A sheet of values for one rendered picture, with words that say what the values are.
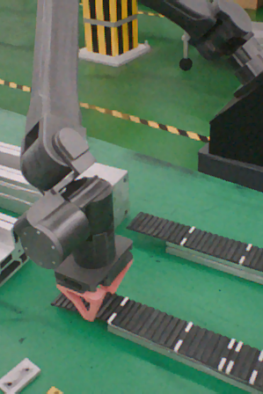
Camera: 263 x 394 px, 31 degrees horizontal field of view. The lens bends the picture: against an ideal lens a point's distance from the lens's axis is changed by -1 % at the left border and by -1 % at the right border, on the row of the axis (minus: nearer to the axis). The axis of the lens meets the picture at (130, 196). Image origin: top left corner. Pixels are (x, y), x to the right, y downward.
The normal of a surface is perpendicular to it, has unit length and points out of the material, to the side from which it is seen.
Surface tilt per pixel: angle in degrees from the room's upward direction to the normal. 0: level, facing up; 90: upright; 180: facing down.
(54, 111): 42
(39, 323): 0
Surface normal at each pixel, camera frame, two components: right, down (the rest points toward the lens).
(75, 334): -0.04, -0.82
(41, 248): -0.51, 0.48
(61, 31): 0.55, -0.42
